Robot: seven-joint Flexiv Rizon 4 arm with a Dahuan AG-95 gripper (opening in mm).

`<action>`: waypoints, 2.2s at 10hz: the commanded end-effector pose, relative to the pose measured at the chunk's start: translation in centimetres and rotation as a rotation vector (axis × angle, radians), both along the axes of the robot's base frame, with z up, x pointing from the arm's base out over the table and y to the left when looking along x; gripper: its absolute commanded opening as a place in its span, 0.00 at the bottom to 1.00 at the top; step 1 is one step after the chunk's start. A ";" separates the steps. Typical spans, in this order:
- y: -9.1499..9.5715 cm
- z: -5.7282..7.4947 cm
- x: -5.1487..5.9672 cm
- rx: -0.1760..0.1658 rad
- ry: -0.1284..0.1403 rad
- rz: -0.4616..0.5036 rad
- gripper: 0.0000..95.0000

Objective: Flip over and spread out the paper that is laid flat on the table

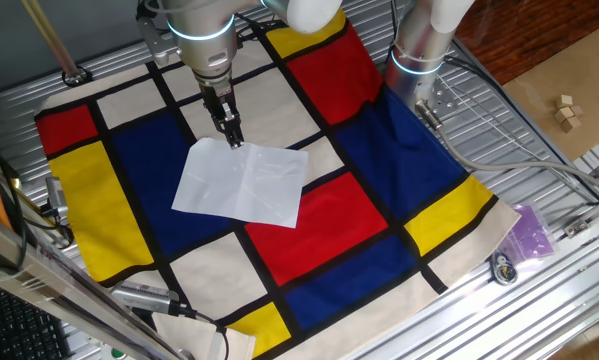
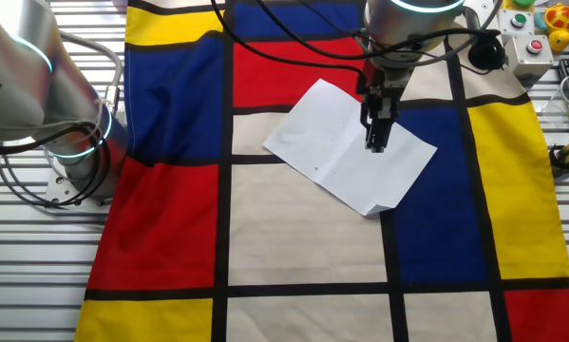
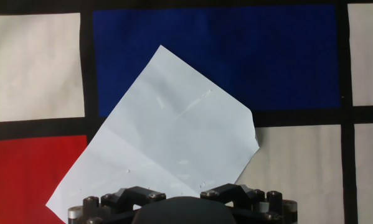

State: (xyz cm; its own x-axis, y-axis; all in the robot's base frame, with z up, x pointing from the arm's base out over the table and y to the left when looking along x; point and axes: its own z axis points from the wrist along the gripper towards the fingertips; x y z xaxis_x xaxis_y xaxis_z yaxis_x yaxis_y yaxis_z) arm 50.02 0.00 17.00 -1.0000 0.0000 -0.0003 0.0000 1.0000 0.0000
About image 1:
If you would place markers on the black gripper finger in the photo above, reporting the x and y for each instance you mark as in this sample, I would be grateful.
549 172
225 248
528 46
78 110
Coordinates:
226 134
237 131

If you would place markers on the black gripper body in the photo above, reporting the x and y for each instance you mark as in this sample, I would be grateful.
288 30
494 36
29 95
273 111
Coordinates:
219 102

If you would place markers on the white paper sheet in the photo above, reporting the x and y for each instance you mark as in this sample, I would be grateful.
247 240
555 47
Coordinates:
244 185

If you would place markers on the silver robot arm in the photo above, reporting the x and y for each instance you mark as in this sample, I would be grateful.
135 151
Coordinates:
204 20

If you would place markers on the colour block tablecloth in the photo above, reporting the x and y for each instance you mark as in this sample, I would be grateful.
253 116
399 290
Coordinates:
329 225

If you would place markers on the grey box green button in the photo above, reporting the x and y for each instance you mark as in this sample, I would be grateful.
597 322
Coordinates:
117 353

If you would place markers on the black keyboard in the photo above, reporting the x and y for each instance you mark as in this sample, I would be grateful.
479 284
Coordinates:
24 330

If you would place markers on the small round metal part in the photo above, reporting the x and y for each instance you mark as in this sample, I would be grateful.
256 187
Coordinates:
504 270

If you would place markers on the purple plastic bag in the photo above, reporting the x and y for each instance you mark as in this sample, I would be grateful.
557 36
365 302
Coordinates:
529 235

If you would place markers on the small wooden cube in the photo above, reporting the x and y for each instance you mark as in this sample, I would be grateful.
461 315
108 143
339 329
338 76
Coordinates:
571 125
564 101
563 115

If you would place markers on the brown cardboard sheet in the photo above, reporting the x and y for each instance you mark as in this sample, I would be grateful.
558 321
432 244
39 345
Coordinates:
579 65

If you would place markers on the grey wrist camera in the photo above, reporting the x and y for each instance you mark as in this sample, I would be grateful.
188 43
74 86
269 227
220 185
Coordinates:
156 42

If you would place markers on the small silver camera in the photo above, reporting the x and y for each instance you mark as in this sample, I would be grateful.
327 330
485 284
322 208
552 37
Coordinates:
56 197

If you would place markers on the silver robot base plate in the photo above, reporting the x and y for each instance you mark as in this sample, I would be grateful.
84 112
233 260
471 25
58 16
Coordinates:
444 100

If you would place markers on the aluminium frame beam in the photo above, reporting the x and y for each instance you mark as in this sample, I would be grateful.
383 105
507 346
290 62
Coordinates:
54 285

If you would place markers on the metal corner bracket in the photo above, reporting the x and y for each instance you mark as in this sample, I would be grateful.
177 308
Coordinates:
576 228

